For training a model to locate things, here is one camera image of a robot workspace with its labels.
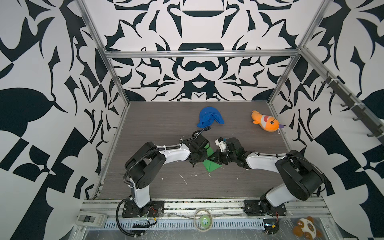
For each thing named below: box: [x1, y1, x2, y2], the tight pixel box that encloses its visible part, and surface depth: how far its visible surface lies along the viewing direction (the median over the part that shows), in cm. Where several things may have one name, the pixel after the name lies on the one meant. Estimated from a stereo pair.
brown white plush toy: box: [293, 216, 322, 240], surface depth 69 cm
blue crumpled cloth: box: [197, 106, 225, 129], surface depth 107 cm
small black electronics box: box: [263, 218, 280, 234], surface depth 73 cm
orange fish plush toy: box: [251, 110, 280, 132], surface depth 101 cm
